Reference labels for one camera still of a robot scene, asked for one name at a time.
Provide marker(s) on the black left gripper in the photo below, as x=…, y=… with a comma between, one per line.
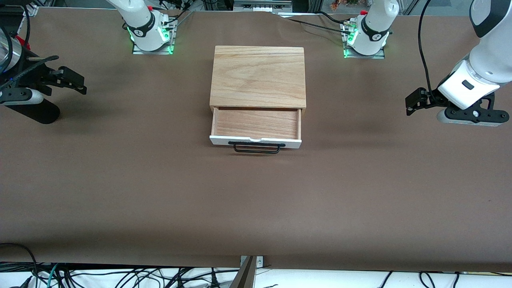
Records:
x=427, y=99

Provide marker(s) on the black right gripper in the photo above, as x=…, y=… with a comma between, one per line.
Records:
x=32, y=76

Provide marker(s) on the wooden drawer with white front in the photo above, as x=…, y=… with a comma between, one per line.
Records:
x=256, y=123

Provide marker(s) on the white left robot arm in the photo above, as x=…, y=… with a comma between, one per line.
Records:
x=488, y=60

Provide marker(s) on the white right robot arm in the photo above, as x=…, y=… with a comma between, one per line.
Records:
x=140, y=18

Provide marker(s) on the light wooden drawer cabinet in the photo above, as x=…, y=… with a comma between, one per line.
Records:
x=258, y=76

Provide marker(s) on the black cylindrical vase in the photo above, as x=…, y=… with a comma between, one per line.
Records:
x=40, y=112

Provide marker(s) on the aluminium corner profile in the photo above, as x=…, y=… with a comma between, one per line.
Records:
x=32, y=11

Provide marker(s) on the colourful background object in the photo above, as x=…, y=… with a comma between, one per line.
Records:
x=336, y=4

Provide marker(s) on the brown table cover sheet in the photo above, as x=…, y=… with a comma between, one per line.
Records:
x=256, y=200

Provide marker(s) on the dark metal support beam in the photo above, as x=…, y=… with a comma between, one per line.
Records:
x=244, y=278

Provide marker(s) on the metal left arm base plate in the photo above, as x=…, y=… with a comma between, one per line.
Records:
x=376, y=56

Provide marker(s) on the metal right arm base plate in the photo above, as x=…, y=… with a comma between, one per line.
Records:
x=154, y=52

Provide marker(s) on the aluminium frame rail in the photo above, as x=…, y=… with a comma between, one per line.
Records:
x=260, y=7

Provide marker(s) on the silver metal table bracket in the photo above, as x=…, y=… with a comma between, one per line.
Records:
x=259, y=262

